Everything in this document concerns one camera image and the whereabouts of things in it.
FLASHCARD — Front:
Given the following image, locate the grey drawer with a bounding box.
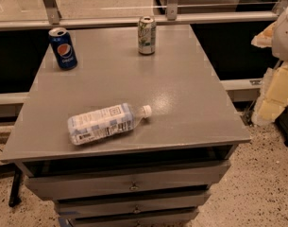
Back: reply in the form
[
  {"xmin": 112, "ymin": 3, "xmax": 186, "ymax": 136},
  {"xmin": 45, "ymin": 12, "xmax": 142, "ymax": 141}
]
[
  {"xmin": 25, "ymin": 160, "xmax": 230, "ymax": 201},
  {"xmin": 71, "ymin": 208, "xmax": 197, "ymax": 227},
  {"xmin": 55, "ymin": 191, "xmax": 211, "ymax": 218}
]

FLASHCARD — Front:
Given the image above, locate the grey drawer cabinet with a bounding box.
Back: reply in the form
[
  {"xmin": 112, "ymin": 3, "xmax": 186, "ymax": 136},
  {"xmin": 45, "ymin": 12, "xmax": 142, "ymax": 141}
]
[{"xmin": 2, "ymin": 26, "xmax": 249, "ymax": 227}]

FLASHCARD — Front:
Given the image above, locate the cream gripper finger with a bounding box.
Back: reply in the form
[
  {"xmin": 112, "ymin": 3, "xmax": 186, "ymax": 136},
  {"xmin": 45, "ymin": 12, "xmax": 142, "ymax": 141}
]
[
  {"xmin": 251, "ymin": 23, "xmax": 276, "ymax": 47},
  {"xmin": 251, "ymin": 61, "xmax": 288, "ymax": 126}
]

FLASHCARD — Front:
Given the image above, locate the black metal stand leg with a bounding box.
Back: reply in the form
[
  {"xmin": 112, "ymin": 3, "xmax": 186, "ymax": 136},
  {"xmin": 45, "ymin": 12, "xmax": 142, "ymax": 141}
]
[{"xmin": 8, "ymin": 168, "xmax": 23, "ymax": 207}]

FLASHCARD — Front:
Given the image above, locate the middle grey drawer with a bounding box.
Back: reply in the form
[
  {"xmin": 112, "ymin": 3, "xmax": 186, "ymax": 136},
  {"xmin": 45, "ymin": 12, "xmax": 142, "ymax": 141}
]
[{"xmin": 55, "ymin": 191, "xmax": 211, "ymax": 218}]

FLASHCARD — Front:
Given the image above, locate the blue pepsi can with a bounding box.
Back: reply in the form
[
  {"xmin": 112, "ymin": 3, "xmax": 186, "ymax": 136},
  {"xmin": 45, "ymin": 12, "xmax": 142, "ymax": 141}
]
[{"xmin": 48, "ymin": 27, "xmax": 77, "ymax": 70}]

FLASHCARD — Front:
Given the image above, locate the bottom grey drawer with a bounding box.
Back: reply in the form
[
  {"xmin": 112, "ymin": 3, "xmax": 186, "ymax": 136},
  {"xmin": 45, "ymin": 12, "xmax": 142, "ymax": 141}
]
[{"xmin": 71, "ymin": 208, "xmax": 197, "ymax": 227}]

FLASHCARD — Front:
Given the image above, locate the grey metal railing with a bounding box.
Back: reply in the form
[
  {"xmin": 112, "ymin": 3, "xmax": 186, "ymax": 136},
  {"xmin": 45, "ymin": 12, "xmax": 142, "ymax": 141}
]
[{"xmin": 0, "ymin": 0, "xmax": 288, "ymax": 30}]

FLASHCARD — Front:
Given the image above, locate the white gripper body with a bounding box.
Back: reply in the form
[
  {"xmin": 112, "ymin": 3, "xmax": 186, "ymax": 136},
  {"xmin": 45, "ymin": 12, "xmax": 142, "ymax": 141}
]
[{"xmin": 272, "ymin": 7, "xmax": 288, "ymax": 61}]

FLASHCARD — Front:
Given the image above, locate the top grey drawer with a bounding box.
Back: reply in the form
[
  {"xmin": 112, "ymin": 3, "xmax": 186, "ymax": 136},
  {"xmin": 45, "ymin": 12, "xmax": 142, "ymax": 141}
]
[{"xmin": 25, "ymin": 160, "xmax": 230, "ymax": 201}]

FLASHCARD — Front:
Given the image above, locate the green white soda can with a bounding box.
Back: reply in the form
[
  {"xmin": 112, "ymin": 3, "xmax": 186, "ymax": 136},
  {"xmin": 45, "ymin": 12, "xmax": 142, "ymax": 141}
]
[{"xmin": 138, "ymin": 16, "xmax": 156, "ymax": 55}]

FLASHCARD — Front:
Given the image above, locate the clear plastic water bottle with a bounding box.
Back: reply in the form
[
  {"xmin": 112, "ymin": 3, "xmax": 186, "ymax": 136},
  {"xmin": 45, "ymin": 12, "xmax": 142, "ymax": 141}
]
[{"xmin": 67, "ymin": 103, "xmax": 152, "ymax": 146}]

